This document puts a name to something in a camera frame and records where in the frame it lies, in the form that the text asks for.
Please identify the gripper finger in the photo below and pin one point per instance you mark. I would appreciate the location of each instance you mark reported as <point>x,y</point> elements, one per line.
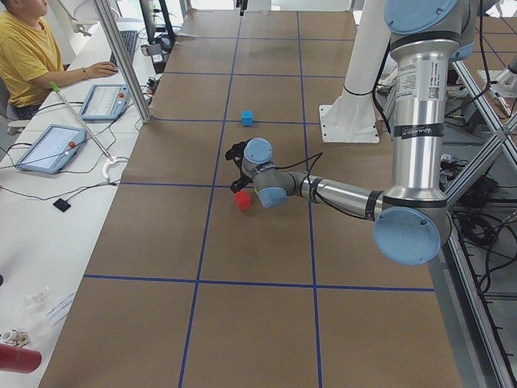
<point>241,4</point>
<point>237,185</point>

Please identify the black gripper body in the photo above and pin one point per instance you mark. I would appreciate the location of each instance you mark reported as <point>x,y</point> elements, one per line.
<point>244,180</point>

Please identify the red wooden block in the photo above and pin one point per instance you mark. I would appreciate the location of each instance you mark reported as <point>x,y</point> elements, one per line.
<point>242,200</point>

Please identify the blue wooden block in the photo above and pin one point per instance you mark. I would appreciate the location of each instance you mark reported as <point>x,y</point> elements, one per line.
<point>247,118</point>

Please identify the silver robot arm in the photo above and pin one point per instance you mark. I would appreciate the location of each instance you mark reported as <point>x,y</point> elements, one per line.
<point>410,218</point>

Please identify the black computer monitor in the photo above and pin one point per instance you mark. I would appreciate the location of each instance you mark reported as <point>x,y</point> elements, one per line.
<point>158,27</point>

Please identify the black label box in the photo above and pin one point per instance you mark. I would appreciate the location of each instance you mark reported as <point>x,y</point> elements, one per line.
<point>157,58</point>

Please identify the black keyboard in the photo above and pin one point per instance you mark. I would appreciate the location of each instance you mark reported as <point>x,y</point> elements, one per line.
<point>129,39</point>

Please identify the white curved hook piece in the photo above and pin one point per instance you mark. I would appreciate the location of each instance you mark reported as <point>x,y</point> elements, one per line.
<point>108,164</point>

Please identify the far teach pendant tablet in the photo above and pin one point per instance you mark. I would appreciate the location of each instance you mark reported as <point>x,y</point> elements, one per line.
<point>105,102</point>

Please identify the teach pendant tablet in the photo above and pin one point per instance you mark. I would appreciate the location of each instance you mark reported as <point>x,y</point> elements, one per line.
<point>105,102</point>
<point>52,150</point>

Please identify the small black square pad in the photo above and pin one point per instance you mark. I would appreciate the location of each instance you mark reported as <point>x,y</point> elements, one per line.
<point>62,205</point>

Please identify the near teach pendant tablet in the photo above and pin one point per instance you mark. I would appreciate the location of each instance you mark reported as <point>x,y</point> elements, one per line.
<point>52,150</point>

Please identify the metal rod with green tip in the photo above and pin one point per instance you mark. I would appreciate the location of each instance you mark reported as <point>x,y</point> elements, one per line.
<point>57,90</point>

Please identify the person in yellow shirt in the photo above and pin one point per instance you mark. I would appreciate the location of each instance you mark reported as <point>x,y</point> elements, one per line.
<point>31,58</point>

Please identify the red cylinder bottle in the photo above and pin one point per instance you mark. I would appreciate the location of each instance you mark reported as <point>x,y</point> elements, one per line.
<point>19,360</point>

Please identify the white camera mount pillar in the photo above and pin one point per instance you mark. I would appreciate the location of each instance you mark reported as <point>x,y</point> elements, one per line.
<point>351,118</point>

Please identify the aluminium frame post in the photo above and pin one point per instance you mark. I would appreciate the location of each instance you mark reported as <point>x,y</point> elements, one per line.
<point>114,39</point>

